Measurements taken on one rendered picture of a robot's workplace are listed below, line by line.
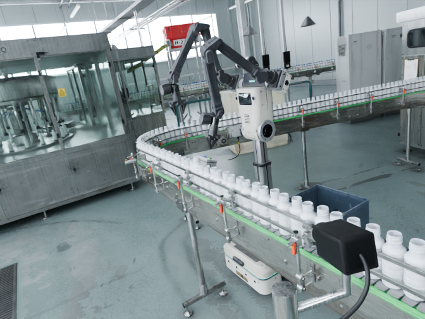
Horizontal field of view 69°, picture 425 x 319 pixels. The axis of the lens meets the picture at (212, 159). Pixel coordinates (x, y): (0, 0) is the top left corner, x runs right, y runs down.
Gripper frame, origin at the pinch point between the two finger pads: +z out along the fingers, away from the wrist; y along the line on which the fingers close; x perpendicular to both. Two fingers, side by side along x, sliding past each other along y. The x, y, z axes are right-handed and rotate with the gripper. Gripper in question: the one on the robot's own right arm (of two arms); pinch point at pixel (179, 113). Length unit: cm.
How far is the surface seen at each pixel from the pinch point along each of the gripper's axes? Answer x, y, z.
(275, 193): 110, 16, 23
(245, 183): 92, 17, 23
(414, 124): -27, -373, 94
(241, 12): -780, -677, -194
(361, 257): 177, 61, -4
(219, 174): 69, 16, 24
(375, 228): 150, 14, 24
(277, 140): -245, -310, 129
